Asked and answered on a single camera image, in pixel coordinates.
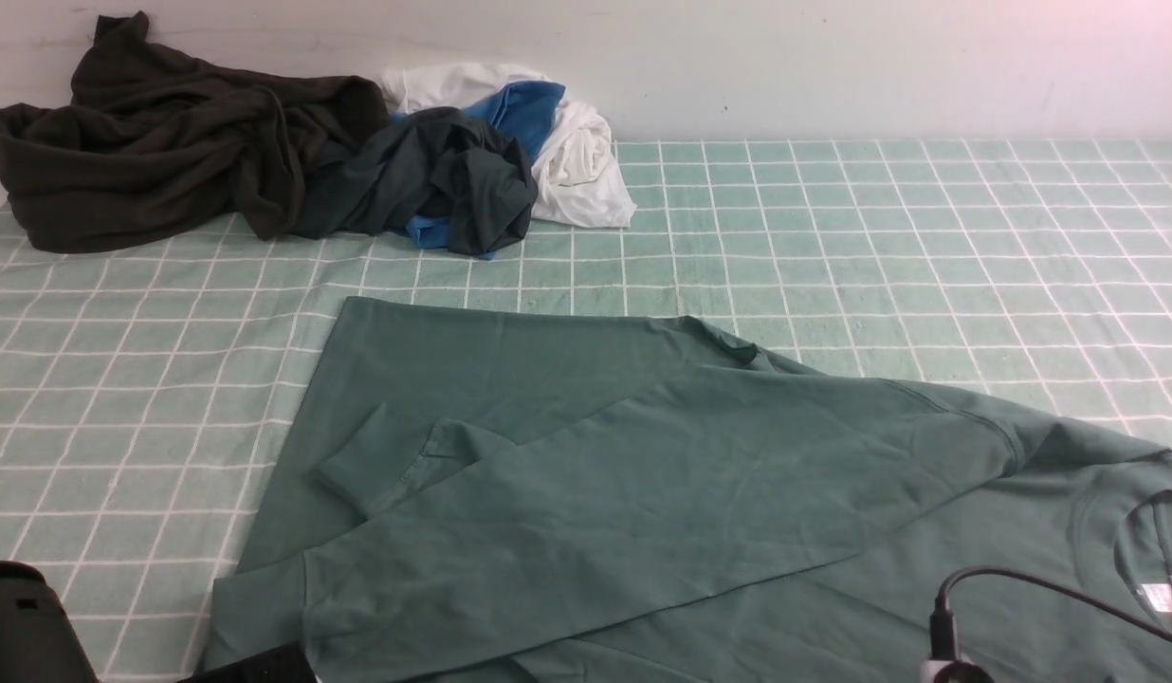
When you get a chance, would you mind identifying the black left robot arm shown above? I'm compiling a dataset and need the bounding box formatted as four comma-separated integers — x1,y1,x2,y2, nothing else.
0,561,318,682

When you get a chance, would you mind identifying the dark brown crumpled garment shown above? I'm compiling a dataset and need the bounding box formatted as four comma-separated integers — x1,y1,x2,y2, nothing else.
0,12,390,254

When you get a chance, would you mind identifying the green checkered tablecloth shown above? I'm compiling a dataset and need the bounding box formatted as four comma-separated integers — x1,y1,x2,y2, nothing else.
0,139,1172,682

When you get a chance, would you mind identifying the dark teal crumpled garment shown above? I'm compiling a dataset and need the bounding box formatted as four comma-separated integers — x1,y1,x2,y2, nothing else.
287,107,538,258

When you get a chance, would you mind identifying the green long-sleeve shirt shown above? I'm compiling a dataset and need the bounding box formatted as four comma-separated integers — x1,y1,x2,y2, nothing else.
197,298,1172,682

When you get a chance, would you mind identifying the white crumpled garment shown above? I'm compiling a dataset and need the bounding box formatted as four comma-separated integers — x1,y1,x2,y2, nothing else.
379,62,635,228

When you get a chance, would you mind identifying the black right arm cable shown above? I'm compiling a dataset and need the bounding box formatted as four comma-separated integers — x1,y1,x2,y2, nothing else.
918,566,1172,683

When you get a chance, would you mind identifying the blue crumpled garment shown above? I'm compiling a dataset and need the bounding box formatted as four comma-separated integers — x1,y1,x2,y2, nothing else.
406,81,564,260

